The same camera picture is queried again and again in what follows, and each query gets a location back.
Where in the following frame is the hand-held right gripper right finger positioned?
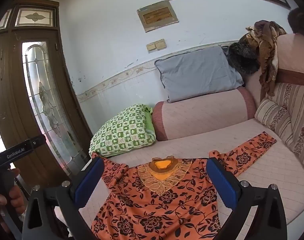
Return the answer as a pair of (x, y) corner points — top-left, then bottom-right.
(206, 157), (294, 240)

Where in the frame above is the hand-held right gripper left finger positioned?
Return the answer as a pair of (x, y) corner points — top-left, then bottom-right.
(22, 156), (105, 240)

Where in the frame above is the orange floral blouse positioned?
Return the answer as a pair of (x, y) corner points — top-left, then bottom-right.
(91, 133), (277, 240)

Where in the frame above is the person's left hand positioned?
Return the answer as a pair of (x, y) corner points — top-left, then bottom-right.
(0, 168), (26, 233)

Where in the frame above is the pink quilted sofa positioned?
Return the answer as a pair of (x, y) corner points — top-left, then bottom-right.
(92, 34), (304, 240)

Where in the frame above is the wooden door with glass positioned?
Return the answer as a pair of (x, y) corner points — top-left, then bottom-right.
(0, 1), (93, 180)

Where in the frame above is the green checkered pillow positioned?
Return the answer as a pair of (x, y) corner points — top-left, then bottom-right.
(89, 104), (157, 158)

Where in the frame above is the small striped floral cushion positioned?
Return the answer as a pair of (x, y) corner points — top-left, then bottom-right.
(254, 98), (292, 140)

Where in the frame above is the large striped floral cushion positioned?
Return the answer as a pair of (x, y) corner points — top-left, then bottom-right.
(267, 81), (304, 175)

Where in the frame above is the grey pillow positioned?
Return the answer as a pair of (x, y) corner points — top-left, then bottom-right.
(154, 46), (245, 103)

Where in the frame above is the dark furry cloth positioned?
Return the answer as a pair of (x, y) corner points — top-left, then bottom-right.
(227, 34), (261, 74)

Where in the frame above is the stained glass transom window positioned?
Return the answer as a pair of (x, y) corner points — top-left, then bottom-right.
(15, 8), (55, 27)

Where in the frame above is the brown patterned scarf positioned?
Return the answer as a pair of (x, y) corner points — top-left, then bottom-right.
(245, 20), (287, 102)

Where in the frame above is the dark brown plush item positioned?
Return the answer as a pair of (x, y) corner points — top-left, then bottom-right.
(288, 7), (304, 34)

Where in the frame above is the beige wall plaque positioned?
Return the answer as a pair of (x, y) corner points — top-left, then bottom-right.
(137, 0), (179, 32)

